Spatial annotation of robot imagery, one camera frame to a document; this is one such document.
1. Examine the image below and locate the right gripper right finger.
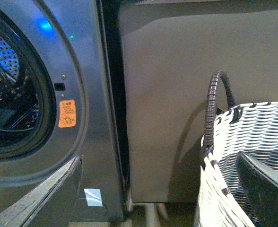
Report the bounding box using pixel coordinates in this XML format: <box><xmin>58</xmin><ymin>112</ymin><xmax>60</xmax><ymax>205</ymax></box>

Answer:
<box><xmin>236</xmin><ymin>152</ymin><xmax>278</xmax><ymax>227</ymax></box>

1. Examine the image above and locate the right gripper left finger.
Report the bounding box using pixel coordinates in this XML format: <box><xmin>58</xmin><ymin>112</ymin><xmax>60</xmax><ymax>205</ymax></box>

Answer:
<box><xmin>0</xmin><ymin>156</ymin><xmax>83</xmax><ymax>227</ymax></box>

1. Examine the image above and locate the grey front-load washing machine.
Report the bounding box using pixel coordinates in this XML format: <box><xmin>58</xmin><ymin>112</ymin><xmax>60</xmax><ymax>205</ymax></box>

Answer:
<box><xmin>0</xmin><ymin>0</ymin><xmax>127</xmax><ymax>222</ymax></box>

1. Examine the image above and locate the white tape patch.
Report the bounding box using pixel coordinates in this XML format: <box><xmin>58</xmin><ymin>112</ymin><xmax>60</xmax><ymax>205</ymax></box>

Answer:
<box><xmin>84</xmin><ymin>188</ymin><xmax>103</xmax><ymax>207</ymax></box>

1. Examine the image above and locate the white woven laundry basket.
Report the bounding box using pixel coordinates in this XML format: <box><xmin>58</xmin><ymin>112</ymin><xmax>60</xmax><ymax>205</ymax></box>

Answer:
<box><xmin>194</xmin><ymin>102</ymin><xmax>278</xmax><ymax>227</ymax></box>

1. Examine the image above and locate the orange warning sticker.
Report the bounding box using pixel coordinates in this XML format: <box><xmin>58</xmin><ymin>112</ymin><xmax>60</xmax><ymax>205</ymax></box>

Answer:
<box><xmin>58</xmin><ymin>99</ymin><xmax>77</xmax><ymax>128</ymax></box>

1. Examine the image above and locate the steel perforated washer drum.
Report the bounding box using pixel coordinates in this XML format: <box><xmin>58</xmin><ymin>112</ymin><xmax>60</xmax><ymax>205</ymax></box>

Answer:
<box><xmin>0</xmin><ymin>21</ymin><xmax>40</xmax><ymax>133</ymax></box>

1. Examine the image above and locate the grey cabinet side panel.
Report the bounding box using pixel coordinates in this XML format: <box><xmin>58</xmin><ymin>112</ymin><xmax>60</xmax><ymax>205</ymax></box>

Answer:
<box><xmin>118</xmin><ymin>0</ymin><xmax>278</xmax><ymax>202</ymax></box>

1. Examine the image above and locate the black wrapped basket handle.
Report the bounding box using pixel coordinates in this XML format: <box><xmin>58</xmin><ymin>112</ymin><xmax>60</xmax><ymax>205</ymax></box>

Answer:
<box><xmin>203</xmin><ymin>70</ymin><xmax>242</xmax><ymax>150</ymax></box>

